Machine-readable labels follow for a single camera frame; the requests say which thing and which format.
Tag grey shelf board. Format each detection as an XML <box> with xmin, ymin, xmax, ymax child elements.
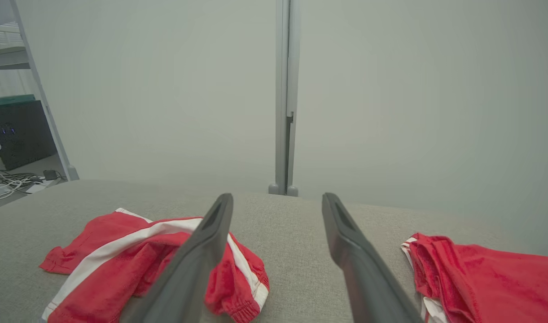
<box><xmin>0</xmin><ymin>22</ymin><xmax>30</xmax><ymax>71</ymax></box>

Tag grey metal partition post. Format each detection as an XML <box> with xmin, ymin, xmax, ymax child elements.
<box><xmin>268</xmin><ymin>0</ymin><xmax>301</xmax><ymax>197</ymax></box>
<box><xmin>9</xmin><ymin>0</ymin><xmax>80</xmax><ymax>181</ymax></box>

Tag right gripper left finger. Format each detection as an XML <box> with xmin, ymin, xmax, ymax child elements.
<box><xmin>121</xmin><ymin>193</ymin><xmax>235</xmax><ymax>323</ymax></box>

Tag white power strip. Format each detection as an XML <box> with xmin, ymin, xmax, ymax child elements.
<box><xmin>25</xmin><ymin>179</ymin><xmax>61</xmax><ymax>194</ymax></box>

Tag red jersey shirt white trim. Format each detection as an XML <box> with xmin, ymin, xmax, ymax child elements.
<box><xmin>401</xmin><ymin>232</ymin><xmax>548</xmax><ymax>323</ymax></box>

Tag red shorts white stripes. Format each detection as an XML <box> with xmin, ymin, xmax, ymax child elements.
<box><xmin>39</xmin><ymin>207</ymin><xmax>271</xmax><ymax>323</ymax></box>

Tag black computer case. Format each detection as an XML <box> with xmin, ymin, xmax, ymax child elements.
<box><xmin>0</xmin><ymin>100</ymin><xmax>57</xmax><ymax>171</ymax></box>

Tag dark green flat box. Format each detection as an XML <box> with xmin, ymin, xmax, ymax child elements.
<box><xmin>0</xmin><ymin>94</ymin><xmax>35</xmax><ymax>107</ymax></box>

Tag white cable bundle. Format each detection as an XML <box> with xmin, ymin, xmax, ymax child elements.
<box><xmin>0</xmin><ymin>128</ymin><xmax>45</xmax><ymax>200</ymax></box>

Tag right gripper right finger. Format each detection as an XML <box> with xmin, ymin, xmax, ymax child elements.
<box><xmin>322</xmin><ymin>193</ymin><xmax>425</xmax><ymax>323</ymax></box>

